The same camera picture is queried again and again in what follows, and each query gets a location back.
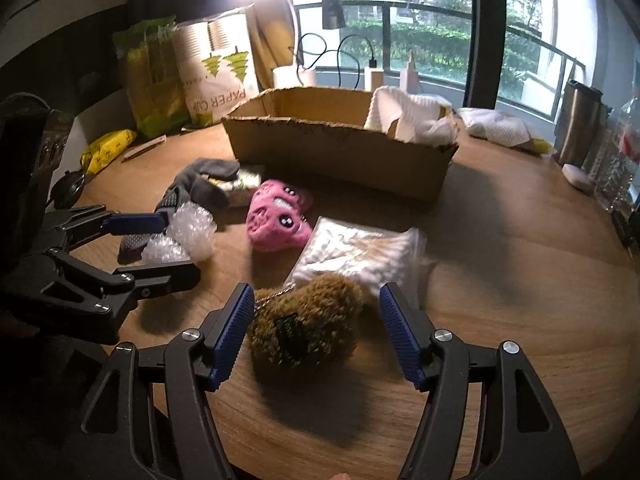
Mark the green yellow plastic bag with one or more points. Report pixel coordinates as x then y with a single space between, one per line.
147 80

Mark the white towel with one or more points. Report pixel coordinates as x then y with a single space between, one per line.
407 112

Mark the grey glove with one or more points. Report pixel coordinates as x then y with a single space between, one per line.
202 185

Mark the clear bubble wrap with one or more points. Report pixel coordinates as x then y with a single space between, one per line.
182 235

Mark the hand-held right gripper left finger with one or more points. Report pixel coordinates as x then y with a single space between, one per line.
231 332

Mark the shiny foil packet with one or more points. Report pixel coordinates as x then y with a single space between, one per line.
245 182

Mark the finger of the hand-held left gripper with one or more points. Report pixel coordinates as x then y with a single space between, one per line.
165 276
137 222

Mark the paper cup package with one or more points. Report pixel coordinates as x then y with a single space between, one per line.
217 67

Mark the yellow packet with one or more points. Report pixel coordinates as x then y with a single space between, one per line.
107 149

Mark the steel thermos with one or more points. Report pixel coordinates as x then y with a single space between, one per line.
580 127

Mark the desk lamp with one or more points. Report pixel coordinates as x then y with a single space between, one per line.
272 5

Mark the white earbuds case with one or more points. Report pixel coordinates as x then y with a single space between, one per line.
577 176

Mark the cardboard box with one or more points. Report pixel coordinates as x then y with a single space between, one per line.
340 152

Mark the white power adapter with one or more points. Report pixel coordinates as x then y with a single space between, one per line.
374 80

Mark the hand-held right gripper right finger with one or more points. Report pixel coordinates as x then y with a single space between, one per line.
400 332

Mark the wooden stick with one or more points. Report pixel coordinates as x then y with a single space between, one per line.
142 147

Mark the clear plastic bottle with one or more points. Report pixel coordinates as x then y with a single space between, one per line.
622 155

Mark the bag of cotton swabs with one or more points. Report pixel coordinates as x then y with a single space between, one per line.
360 255

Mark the pink plush toy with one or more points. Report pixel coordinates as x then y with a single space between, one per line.
277 215

